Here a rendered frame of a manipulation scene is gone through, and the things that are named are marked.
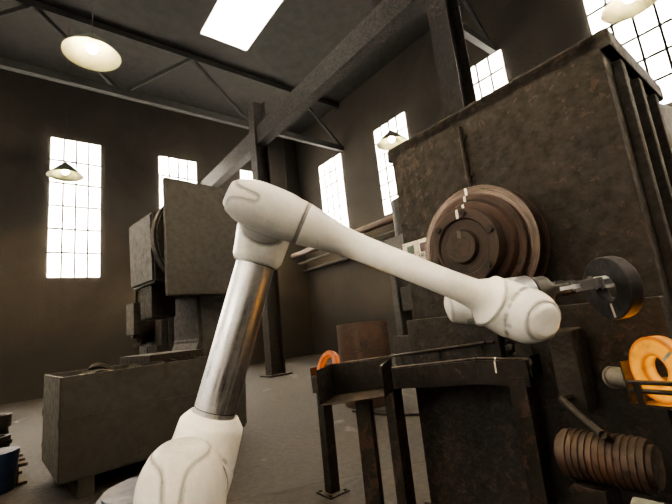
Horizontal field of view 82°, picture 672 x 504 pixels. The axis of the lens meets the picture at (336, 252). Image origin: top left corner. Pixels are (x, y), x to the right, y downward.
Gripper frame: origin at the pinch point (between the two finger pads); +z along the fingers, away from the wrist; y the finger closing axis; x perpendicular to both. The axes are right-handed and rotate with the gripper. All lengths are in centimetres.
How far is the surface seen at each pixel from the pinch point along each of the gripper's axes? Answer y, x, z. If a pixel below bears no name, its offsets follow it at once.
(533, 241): -30.4, 16.5, 2.3
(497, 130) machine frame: -49, 66, 11
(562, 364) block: -28.7, -22.9, 0.6
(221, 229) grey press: -268, 102, -147
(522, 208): -31.6, 28.3, 2.1
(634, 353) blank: -4.8, -18.7, 5.1
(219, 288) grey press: -264, 47, -153
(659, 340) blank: 3.2, -15.2, 5.4
